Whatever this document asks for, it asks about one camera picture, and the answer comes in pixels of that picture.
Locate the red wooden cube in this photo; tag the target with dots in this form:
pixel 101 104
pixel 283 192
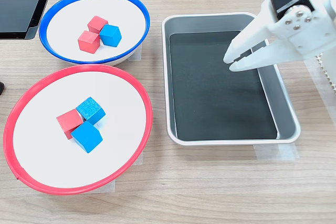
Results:
pixel 97 23
pixel 68 123
pixel 88 41

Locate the blue wooden cube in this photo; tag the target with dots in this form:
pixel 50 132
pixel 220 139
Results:
pixel 110 35
pixel 86 136
pixel 90 108

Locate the steel tray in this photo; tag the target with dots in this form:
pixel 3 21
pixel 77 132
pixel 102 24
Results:
pixel 210 22

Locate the black tray mat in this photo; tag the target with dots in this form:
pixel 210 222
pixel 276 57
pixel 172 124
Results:
pixel 210 90

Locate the blue-rimmed white plate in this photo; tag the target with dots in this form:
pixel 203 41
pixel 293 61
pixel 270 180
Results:
pixel 126 24

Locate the black flat electronic device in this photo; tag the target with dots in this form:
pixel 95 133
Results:
pixel 15 11

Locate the red-rimmed white plate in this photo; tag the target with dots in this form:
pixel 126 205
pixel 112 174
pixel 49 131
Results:
pixel 39 155

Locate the small black object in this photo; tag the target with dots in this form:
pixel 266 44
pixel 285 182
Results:
pixel 1 89

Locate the pale perforated base plate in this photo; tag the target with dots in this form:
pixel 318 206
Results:
pixel 320 62

